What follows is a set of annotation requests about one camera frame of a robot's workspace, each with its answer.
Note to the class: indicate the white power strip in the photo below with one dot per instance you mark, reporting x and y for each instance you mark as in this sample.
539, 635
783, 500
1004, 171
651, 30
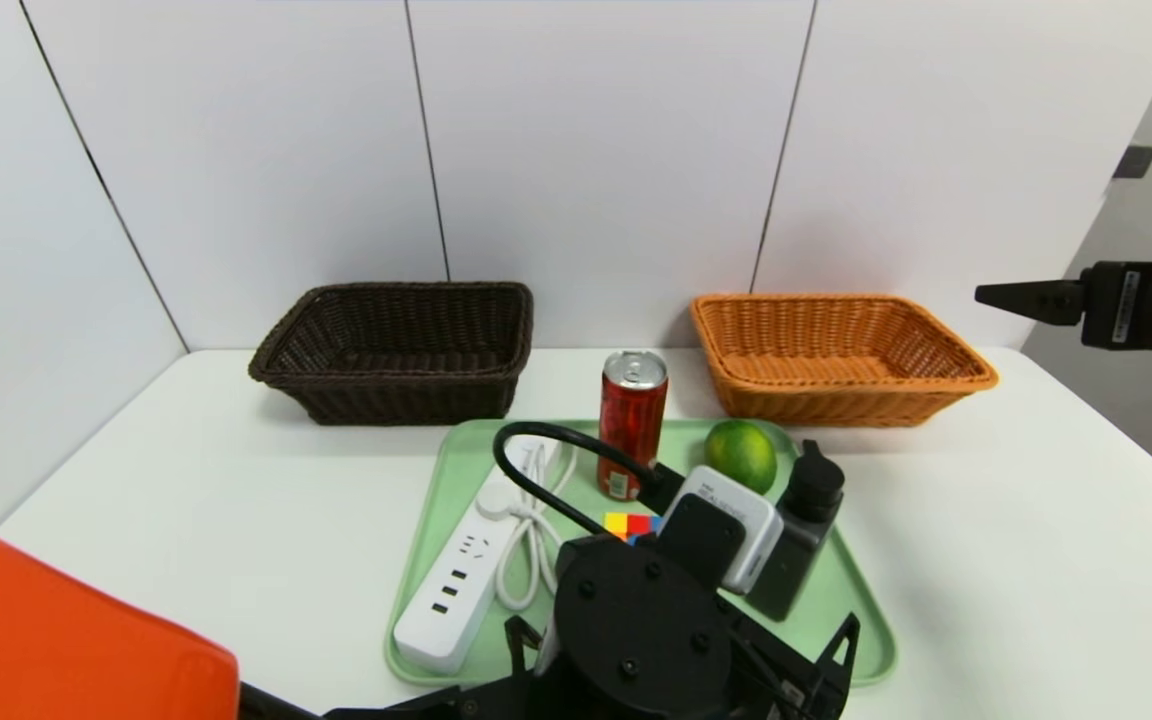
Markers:
441, 610

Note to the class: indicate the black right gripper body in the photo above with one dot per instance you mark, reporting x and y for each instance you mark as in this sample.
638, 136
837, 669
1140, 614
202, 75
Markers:
1119, 305

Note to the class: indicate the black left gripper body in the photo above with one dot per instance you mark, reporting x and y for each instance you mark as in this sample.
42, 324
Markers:
766, 665

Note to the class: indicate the black bottle with cap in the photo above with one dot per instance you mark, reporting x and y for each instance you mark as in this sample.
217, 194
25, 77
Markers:
806, 500

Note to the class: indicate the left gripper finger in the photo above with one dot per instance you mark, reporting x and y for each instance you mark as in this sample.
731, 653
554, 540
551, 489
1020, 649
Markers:
841, 665
528, 655

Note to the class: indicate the light green plastic tray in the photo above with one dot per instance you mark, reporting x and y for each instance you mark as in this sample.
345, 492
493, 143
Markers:
451, 480

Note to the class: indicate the multicoloured puzzle cube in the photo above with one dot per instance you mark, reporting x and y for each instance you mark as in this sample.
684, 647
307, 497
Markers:
626, 524

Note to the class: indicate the orange wicker basket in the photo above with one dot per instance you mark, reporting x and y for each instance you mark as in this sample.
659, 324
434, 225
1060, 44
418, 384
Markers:
836, 405

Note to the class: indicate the dark brown wicker basket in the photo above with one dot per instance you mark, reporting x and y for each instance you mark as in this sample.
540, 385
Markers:
386, 400

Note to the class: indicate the green lime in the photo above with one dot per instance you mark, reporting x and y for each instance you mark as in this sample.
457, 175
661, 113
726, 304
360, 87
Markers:
741, 450

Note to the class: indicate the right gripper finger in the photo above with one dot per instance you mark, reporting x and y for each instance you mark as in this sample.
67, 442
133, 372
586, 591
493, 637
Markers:
1031, 298

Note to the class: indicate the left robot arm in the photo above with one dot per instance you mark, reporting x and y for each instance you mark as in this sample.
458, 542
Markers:
86, 640

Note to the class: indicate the black square wall fixture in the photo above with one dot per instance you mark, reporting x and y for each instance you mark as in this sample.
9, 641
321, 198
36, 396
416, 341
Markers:
1133, 162

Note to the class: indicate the red drink can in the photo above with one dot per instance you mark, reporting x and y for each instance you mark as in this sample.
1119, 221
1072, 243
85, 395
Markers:
631, 420

